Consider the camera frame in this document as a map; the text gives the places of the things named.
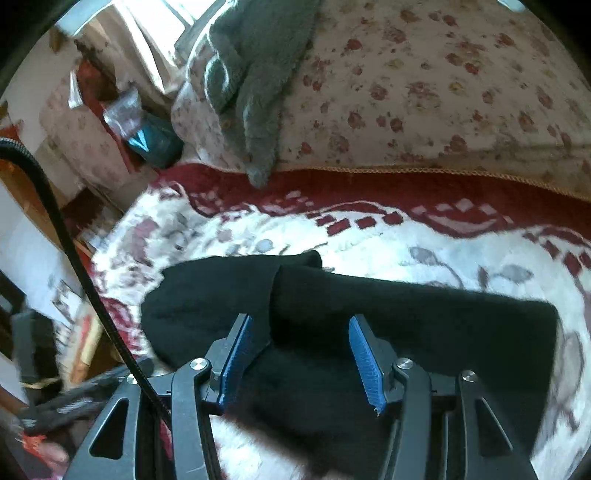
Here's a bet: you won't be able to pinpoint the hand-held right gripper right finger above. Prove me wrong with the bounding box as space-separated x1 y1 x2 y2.
348 315 541 480

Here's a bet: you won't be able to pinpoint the thick black cable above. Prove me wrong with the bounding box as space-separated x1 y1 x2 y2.
0 137 171 421

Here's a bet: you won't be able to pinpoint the black pants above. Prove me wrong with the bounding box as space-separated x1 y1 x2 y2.
140 251 573 478

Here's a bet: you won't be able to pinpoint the clear plastic bag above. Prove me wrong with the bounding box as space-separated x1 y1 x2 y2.
102 88 144 139

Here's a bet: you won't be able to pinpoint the red and white floral blanket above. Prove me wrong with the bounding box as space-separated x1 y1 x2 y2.
90 164 591 480

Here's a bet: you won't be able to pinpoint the teal bag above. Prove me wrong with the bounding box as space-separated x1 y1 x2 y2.
127 113 185 169

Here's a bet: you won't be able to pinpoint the grey fleece towel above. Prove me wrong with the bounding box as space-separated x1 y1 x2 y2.
205 0 321 188

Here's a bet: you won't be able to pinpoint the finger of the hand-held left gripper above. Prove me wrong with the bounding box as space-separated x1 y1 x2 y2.
99 359 155 386

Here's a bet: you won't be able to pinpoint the bright window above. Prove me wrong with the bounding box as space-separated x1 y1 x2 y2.
111 0 232 93

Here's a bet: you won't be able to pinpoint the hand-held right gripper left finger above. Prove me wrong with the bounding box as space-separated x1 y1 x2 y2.
65 313 273 480

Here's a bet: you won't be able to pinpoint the floral beige pillow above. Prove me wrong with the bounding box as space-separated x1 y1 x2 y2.
171 0 591 201

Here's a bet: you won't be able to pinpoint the pale floral cloth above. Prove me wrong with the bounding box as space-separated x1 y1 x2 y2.
39 74 139 195

